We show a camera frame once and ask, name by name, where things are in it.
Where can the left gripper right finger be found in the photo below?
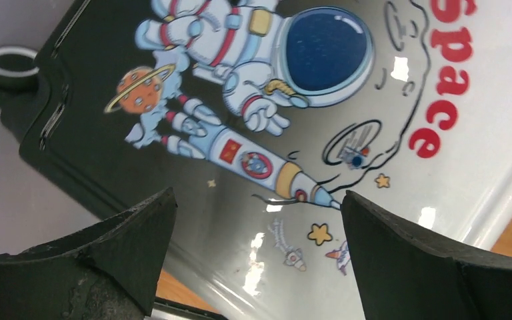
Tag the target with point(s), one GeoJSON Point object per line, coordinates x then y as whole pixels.
{"type": "Point", "coordinates": [406, 271]}

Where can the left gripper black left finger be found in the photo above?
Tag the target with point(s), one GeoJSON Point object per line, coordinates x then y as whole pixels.
{"type": "Point", "coordinates": [109, 270]}

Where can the black white space suitcase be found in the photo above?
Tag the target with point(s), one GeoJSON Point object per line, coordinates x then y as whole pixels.
{"type": "Point", "coordinates": [259, 116]}

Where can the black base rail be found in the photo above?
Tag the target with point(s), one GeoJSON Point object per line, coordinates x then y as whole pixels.
{"type": "Point", "coordinates": [166, 309]}

